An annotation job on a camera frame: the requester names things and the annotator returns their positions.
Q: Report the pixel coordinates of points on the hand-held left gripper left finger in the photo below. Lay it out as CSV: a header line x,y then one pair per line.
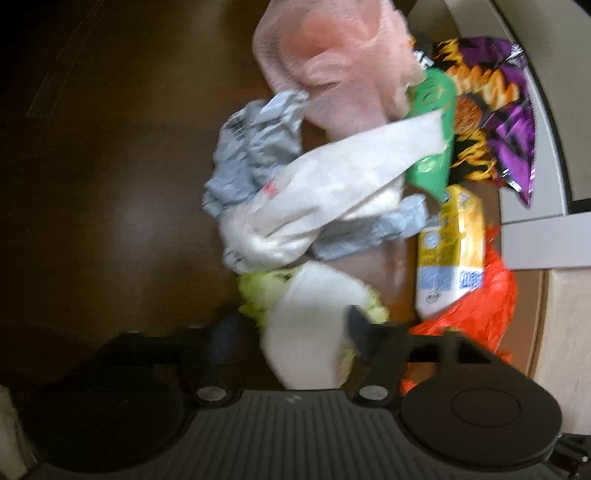
x,y
228,334

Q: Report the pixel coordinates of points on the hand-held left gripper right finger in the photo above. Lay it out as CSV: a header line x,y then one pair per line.
x,y
360,330

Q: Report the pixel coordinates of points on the orange plastic bag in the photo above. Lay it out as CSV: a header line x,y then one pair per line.
x,y
485,314

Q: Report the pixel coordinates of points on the pink mesh net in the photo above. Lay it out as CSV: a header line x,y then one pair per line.
x,y
332,69

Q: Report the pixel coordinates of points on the yellow packet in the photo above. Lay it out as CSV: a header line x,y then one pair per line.
x,y
450,244

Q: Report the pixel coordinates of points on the white plastic bag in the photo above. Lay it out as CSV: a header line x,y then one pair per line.
x,y
323,184

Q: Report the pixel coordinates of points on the green bottle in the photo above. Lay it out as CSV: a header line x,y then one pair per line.
x,y
429,170

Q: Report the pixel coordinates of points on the grey plastic bag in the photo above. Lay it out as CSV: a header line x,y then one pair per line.
x,y
249,152

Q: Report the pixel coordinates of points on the large purple snack packet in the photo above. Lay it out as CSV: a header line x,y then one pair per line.
x,y
508,138

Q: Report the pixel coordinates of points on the black snack wrapper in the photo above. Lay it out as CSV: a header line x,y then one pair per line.
x,y
422,55

